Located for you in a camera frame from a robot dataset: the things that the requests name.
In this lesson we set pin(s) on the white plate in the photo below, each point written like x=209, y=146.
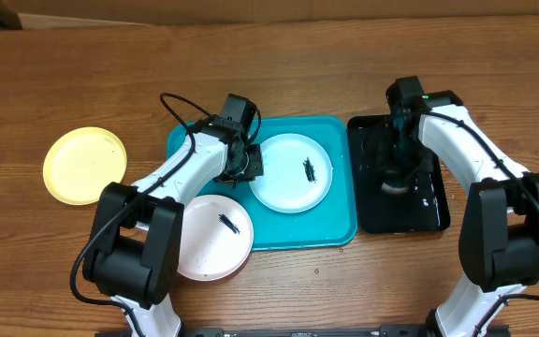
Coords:
x=217, y=238

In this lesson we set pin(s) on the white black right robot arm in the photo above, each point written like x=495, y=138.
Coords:
x=499, y=237

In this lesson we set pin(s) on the yellow plate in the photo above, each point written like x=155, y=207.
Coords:
x=80, y=164

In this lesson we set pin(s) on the teal plastic tray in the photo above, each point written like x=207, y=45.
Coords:
x=333, y=222

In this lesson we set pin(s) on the black rectangular tray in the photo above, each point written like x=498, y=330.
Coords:
x=422, y=208

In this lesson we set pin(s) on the green sponge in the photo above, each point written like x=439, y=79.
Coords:
x=394, y=188

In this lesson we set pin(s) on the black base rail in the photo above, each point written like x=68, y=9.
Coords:
x=383, y=331

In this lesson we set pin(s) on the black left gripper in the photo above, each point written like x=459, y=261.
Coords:
x=254, y=168

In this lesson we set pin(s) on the light blue plate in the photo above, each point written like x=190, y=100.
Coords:
x=297, y=173

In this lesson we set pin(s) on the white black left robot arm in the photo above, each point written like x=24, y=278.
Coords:
x=133, y=251

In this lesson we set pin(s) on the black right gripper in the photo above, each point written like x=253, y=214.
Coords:
x=392, y=165

